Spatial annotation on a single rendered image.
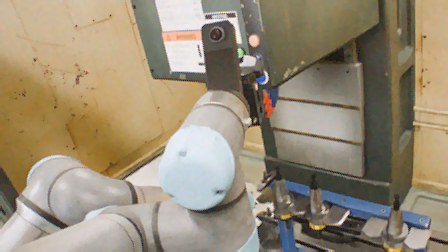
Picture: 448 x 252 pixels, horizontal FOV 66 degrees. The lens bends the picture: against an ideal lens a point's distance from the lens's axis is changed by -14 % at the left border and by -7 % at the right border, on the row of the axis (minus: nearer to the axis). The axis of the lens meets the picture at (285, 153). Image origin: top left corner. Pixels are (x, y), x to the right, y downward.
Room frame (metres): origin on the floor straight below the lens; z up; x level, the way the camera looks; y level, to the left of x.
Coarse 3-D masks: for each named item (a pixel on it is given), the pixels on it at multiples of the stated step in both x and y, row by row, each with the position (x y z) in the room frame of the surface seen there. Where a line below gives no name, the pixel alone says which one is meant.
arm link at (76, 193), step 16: (64, 176) 0.56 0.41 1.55; (80, 176) 0.56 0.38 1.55; (96, 176) 0.57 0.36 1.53; (64, 192) 0.53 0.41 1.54; (80, 192) 0.53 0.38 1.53; (96, 192) 0.54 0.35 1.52; (112, 192) 0.55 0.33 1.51; (128, 192) 0.57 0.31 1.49; (144, 192) 0.60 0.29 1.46; (160, 192) 0.63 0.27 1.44; (64, 208) 0.51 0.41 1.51; (80, 208) 0.51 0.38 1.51; (96, 208) 0.52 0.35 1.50
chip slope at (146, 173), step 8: (160, 152) 1.95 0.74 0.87; (152, 160) 1.89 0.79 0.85; (160, 160) 1.91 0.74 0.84; (136, 168) 1.80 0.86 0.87; (144, 168) 1.83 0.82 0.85; (152, 168) 1.84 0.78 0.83; (128, 176) 1.75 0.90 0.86; (136, 176) 1.76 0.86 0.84; (144, 176) 1.77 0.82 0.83; (152, 176) 1.78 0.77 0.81; (136, 184) 1.70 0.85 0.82; (144, 184) 1.71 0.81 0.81; (152, 184) 1.72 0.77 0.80
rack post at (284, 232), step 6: (282, 222) 0.90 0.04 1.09; (282, 228) 0.90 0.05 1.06; (282, 234) 0.90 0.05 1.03; (288, 234) 0.90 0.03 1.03; (282, 240) 0.91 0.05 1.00; (288, 240) 0.89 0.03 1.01; (294, 240) 0.92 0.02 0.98; (282, 246) 0.91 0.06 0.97; (288, 246) 0.89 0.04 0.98; (294, 246) 0.91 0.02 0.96
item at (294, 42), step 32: (224, 0) 0.82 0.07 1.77; (288, 0) 0.83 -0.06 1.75; (320, 0) 0.95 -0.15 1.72; (352, 0) 1.10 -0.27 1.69; (160, 32) 0.97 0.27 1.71; (288, 32) 0.82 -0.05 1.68; (320, 32) 0.93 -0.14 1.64; (352, 32) 1.08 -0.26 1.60; (160, 64) 0.99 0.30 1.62; (288, 64) 0.81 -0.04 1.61
